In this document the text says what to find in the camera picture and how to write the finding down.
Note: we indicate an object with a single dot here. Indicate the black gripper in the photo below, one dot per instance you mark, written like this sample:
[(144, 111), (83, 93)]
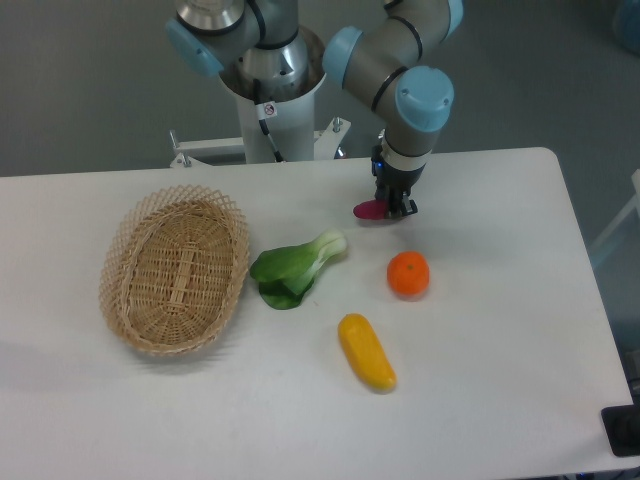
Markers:
[(398, 181)]

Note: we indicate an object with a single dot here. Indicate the purple sweet potato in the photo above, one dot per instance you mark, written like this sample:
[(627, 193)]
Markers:
[(373, 210)]

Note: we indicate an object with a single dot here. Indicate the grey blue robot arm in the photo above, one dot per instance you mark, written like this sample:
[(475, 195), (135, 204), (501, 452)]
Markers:
[(383, 69)]

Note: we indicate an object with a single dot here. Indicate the orange tangerine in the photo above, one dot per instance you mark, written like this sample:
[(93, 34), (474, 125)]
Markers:
[(408, 273)]

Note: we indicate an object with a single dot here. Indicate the green bok choy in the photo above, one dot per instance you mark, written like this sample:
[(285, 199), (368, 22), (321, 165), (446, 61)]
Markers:
[(284, 275)]

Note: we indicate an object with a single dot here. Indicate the yellow squash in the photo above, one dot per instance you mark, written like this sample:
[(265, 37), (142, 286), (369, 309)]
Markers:
[(365, 353)]

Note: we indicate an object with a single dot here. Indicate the woven wicker basket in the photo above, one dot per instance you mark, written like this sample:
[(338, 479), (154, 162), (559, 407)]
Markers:
[(175, 269)]

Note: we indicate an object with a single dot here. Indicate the black device at table corner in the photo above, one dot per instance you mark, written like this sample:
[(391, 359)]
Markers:
[(621, 424)]

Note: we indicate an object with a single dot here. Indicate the white metal base frame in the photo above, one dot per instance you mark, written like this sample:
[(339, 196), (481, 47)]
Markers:
[(327, 145)]

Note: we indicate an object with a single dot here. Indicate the white frame at right edge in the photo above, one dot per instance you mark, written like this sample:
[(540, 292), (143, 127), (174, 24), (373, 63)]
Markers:
[(615, 225)]

